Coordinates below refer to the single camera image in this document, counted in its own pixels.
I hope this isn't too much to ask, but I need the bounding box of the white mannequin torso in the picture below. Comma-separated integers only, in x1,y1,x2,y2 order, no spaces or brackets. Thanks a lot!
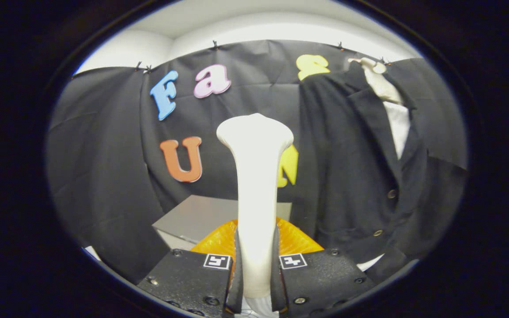
349,57,411,271

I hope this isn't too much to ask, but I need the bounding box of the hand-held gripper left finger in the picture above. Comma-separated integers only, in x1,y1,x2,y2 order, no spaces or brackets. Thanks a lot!
137,219,244,318

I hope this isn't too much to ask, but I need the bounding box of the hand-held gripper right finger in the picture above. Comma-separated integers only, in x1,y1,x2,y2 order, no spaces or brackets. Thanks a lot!
270,216,375,316

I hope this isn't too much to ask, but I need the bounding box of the black blazer jacket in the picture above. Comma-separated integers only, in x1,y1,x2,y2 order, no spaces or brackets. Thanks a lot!
291,60,469,285

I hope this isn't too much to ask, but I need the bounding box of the beige cabinet with dark top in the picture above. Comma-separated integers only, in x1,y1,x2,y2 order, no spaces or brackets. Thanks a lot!
152,194,292,252

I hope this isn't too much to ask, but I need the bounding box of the black backdrop cloth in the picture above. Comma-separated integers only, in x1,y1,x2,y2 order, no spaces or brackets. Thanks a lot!
45,40,423,283

